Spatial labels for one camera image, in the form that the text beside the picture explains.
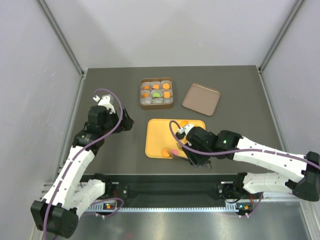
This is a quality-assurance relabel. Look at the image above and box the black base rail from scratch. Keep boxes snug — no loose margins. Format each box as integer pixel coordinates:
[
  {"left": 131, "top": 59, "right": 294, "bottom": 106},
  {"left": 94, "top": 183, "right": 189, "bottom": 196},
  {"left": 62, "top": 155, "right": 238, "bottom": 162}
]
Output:
[{"left": 79, "top": 173, "right": 263, "bottom": 216}]

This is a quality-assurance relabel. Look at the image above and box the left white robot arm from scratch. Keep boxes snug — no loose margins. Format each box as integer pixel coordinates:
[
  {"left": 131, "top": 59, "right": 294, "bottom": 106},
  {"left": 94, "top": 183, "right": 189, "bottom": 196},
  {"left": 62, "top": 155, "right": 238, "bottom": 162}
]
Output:
[{"left": 30, "top": 91, "right": 134, "bottom": 239}]

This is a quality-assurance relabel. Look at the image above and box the orange cookie bottom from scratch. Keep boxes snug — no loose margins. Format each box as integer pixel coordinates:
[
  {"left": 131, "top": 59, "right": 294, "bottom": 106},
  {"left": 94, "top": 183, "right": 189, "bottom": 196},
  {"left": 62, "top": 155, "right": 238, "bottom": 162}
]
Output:
[{"left": 161, "top": 148, "right": 171, "bottom": 158}]

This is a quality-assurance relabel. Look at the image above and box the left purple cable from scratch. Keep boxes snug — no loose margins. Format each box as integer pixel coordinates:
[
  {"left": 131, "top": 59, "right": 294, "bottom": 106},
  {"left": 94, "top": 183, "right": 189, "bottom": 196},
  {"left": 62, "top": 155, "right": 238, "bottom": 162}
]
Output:
[{"left": 41, "top": 88, "right": 123, "bottom": 240}]

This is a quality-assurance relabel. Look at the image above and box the black cookie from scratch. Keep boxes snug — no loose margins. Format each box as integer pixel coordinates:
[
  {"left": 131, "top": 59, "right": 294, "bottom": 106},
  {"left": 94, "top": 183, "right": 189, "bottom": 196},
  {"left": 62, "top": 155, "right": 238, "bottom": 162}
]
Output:
[{"left": 175, "top": 132, "right": 185, "bottom": 140}]

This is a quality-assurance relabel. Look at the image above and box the green cookie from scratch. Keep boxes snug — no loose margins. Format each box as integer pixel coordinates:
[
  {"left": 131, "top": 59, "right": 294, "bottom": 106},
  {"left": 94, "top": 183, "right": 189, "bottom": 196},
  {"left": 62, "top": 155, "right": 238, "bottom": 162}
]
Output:
[{"left": 152, "top": 92, "right": 161, "bottom": 98}]

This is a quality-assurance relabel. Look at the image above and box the tan round cookie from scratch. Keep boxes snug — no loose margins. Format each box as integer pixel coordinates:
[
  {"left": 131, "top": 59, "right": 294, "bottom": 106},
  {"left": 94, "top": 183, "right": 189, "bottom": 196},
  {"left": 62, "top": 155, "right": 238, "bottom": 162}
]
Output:
[
  {"left": 162, "top": 83, "right": 171, "bottom": 90},
  {"left": 163, "top": 91, "right": 171, "bottom": 98}
]

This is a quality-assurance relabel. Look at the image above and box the yellow tray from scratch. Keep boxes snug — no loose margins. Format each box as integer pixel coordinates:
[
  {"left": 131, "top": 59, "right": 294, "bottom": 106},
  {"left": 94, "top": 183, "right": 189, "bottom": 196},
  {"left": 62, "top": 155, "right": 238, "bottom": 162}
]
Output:
[{"left": 144, "top": 118, "right": 207, "bottom": 160}]

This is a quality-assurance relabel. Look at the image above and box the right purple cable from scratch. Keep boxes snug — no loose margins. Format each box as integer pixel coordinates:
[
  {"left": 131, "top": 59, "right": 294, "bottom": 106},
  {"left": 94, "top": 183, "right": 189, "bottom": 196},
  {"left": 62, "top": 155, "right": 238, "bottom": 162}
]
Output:
[{"left": 168, "top": 120, "right": 320, "bottom": 167}]

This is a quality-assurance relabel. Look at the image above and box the orange fish cookie upper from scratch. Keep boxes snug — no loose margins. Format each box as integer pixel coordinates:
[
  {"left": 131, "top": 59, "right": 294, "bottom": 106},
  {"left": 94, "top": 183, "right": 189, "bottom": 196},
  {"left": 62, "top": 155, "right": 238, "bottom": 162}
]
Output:
[{"left": 180, "top": 120, "right": 189, "bottom": 127}]

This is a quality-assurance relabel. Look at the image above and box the tan flower cookie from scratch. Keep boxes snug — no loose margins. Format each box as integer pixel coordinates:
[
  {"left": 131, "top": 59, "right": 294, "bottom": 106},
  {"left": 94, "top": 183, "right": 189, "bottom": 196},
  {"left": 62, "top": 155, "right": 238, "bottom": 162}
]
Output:
[{"left": 152, "top": 84, "right": 160, "bottom": 90}]

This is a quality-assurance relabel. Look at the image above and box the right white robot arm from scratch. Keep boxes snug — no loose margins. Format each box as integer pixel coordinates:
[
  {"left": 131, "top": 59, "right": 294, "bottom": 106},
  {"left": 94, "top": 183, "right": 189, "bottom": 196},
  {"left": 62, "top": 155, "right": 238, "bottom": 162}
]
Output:
[{"left": 174, "top": 124, "right": 320, "bottom": 202}]

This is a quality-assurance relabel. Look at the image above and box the purple cable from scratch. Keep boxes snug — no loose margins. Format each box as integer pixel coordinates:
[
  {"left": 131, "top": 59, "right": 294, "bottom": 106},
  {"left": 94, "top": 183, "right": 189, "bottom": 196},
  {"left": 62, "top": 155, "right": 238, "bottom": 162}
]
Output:
[
  {"left": 168, "top": 120, "right": 320, "bottom": 167},
  {"left": 41, "top": 88, "right": 123, "bottom": 240}
]

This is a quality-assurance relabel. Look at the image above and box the orange flower cookie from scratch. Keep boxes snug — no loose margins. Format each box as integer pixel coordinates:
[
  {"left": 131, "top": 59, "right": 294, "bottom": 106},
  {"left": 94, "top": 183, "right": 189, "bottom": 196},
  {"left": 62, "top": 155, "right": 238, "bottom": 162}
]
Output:
[{"left": 141, "top": 92, "right": 149, "bottom": 98}]

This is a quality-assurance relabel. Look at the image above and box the brown tin lid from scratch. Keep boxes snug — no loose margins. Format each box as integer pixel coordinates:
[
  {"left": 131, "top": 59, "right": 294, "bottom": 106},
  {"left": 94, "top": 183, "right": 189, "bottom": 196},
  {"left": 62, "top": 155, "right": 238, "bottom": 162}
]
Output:
[{"left": 182, "top": 83, "right": 221, "bottom": 116}]

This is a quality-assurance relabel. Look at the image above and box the pink cookie bottom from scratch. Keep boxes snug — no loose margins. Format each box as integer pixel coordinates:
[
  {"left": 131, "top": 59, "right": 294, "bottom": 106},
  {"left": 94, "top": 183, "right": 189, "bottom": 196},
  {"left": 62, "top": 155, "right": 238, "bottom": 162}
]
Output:
[{"left": 171, "top": 149, "right": 179, "bottom": 155}]

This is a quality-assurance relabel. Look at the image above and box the brown cookie tin box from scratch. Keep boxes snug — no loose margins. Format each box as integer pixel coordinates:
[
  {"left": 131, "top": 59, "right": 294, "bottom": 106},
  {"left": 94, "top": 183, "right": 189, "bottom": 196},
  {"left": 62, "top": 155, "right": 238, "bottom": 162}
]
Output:
[{"left": 139, "top": 77, "right": 174, "bottom": 110}]

